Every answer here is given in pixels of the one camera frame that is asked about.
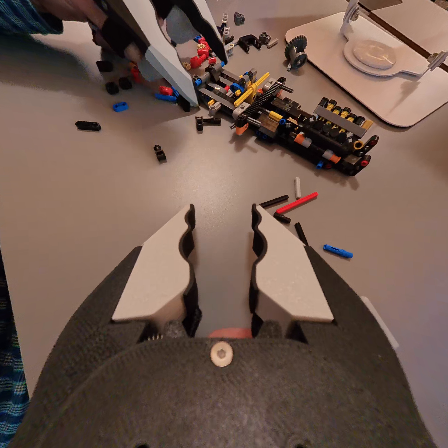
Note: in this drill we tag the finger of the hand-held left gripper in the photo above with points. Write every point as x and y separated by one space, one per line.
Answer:
168 63
206 24

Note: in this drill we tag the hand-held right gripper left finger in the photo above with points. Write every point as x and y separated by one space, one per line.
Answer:
157 280

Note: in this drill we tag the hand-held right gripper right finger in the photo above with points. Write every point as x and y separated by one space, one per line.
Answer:
290 280

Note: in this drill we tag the black lego axle connector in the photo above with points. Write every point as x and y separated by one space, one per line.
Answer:
206 121

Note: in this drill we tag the partly built lego vehicle chassis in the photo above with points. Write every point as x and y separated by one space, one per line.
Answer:
280 115

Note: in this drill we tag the person's left forearm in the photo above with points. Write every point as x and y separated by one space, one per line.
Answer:
24 17

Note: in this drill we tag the red lego axle connector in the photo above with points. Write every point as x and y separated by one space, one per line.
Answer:
135 71

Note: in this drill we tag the long blue lego pin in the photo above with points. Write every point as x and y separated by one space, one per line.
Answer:
166 98

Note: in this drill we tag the black lego axle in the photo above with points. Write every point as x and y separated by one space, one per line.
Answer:
301 233
273 201

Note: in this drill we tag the black lego bush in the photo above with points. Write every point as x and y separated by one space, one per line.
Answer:
282 218

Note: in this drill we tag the short blue lego liftarm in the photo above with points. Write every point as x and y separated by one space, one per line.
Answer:
120 106

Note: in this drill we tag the long red lego axle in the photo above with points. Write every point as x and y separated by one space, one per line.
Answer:
297 202

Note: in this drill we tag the light grey lego axle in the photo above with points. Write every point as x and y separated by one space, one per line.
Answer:
297 187

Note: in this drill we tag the dark grey lego gear assembly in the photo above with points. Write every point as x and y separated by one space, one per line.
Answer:
295 52

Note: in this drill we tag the person's left hand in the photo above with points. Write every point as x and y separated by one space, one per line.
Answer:
70 8

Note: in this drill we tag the blue plaid shirt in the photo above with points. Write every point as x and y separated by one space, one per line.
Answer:
10 350

